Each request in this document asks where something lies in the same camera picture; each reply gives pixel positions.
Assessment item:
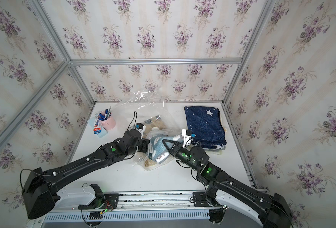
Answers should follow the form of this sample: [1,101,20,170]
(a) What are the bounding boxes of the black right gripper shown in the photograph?
[163,139,201,174]

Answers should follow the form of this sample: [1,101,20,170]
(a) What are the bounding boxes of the teal bear pattern blanket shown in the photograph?
[148,135,183,163]

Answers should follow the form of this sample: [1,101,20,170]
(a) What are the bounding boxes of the clear plastic vacuum bag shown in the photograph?
[112,90,184,171]

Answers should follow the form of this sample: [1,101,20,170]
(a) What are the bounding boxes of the navy blue star blanket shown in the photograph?
[184,105,227,151]

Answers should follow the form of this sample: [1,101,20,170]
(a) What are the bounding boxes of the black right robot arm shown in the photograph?
[162,139,293,228]

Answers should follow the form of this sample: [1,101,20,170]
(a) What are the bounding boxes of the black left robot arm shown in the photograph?
[21,129,150,219]

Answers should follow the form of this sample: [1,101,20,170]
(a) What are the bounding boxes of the beige flower pattern blanket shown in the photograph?
[143,116,169,171]

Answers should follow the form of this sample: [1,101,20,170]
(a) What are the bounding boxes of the pink pen cup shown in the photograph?
[99,115,116,131]

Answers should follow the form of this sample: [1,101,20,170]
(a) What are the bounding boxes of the blue pens in cup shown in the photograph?
[98,107,111,121]

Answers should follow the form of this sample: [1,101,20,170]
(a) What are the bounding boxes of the light blue box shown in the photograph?
[87,112,107,138]

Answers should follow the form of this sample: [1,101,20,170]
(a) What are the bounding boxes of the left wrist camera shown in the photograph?
[135,123,146,137]

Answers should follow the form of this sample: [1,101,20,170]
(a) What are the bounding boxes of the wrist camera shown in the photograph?
[135,123,146,137]
[181,129,195,141]

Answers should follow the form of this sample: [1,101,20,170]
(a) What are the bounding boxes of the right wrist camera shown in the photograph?
[181,129,195,141]

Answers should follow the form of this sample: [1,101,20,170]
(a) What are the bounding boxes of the aluminium mounting rail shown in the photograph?
[33,188,274,213]

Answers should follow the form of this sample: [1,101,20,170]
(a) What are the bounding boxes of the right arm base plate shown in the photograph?
[190,191,222,207]

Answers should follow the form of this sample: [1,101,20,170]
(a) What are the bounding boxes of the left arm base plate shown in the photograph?
[78,193,119,210]

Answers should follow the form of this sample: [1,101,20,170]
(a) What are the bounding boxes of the aluminium frame crossbar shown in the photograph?
[69,58,242,66]

